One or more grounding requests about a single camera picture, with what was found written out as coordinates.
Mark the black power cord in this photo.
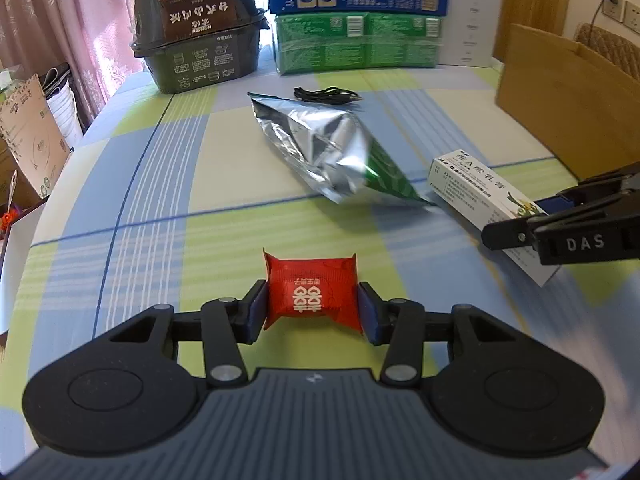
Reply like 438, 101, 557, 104
589, 0, 615, 37

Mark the silver foil bag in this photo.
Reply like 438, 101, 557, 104
247, 91, 437, 207

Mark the plaid cloth desktop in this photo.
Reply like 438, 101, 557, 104
0, 62, 640, 463

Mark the dark green instant food box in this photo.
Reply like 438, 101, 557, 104
129, 0, 269, 95

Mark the white carton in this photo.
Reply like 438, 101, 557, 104
438, 0, 505, 69

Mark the white open gift box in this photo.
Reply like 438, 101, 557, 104
0, 199, 47, 342

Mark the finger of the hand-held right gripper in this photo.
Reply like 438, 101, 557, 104
481, 194, 640, 266
534, 159, 640, 217

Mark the white paper bag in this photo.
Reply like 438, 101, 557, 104
42, 62, 86, 149

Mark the white ointment box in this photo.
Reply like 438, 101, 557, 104
426, 148, 562, 289

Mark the pink curtain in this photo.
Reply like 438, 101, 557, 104
0, 0, 162, 127

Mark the black cable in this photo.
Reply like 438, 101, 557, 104
293, 86, 364, 106

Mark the red snack packet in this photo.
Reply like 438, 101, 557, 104
262, 247, 364, 335

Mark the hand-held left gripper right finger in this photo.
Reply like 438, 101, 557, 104
357, 281, 522, 387

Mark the quilted chair back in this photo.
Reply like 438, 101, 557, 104
572, 22, 640, 82

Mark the cardboard boxes clutter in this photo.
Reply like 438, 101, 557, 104
0, 73, 74, 200

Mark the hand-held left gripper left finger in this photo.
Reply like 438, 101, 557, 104
107, 279, 269, 388

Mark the green carton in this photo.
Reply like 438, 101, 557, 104
272, 10, 444, 77

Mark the brown cardboard box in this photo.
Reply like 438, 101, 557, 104
494, 23, 640, 182

